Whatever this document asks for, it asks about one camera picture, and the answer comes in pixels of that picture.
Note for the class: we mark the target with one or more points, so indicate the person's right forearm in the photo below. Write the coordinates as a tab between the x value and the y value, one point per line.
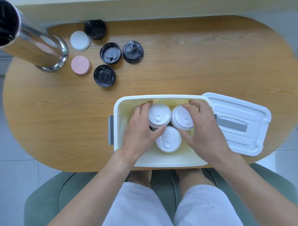
253	191

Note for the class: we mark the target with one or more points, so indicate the black plastic cup lid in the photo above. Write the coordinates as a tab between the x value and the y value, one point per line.
95	29
110	53
104	76
133	52

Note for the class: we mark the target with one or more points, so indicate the white plastic storage bin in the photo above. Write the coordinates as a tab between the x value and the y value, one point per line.
167	159

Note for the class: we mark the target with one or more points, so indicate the person's left leg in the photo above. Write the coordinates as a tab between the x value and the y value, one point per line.
139	178

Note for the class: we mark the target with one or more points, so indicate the person's left thumb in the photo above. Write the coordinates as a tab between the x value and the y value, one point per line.
159	131

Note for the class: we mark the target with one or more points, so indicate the person's leg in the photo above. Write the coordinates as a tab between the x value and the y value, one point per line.
193	178
139	178

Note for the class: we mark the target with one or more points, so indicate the person's left forearm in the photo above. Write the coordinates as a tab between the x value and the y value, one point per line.
97	188

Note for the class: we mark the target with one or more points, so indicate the white lidded paper cup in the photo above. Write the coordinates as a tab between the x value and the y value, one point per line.
160	115
168	139
182	118

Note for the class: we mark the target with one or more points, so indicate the person's right thumb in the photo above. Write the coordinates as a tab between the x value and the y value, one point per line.
185	135

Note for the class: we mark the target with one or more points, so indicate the green upholstered chair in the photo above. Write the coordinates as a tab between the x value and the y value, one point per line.
46	198

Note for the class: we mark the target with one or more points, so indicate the person's left hand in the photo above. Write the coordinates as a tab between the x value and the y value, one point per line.
137	132

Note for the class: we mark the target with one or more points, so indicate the pink paper cup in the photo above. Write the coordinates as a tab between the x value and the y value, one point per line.
80	65

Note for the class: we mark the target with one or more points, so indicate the person's right leg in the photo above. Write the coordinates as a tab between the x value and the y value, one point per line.
193	178

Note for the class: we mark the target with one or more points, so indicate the stainless steel cylinder container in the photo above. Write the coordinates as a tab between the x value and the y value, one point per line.
30	42

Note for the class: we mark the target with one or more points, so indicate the person's right hand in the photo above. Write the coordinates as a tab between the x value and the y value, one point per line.
207	135

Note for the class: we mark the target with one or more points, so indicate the white mesh shorts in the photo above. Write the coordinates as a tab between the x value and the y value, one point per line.
204	207

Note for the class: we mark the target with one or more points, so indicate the person's right middle finger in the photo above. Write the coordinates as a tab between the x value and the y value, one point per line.
199	104

